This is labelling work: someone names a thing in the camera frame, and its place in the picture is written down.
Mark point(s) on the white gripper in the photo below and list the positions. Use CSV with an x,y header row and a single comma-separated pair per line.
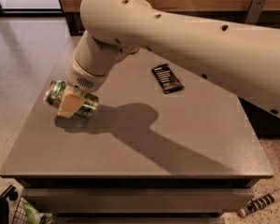
x,y
81,79

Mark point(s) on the green LaCroix can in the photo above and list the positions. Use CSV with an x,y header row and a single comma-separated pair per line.
x,y
54,93

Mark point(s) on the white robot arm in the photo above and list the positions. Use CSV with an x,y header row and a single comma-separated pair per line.
x,y
241,58

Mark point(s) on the black snack bar wrapper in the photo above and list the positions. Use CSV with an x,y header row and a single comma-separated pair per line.
x,y
167,79

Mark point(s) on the green bag in basket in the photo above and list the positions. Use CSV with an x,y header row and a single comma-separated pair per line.
x,y
34,217

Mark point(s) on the black object bottom left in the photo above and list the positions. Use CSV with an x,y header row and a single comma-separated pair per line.
x,y
9,193

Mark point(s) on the grey table drawer front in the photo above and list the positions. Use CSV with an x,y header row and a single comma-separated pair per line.
x,y
139,201

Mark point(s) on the black white striped tube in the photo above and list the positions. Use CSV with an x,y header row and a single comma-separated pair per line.
x,y
259,203

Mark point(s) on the wire basket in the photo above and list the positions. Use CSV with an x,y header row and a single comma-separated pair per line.
x,y
18,215

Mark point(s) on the right metal bracket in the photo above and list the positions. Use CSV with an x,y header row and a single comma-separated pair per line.
x,y
254,11

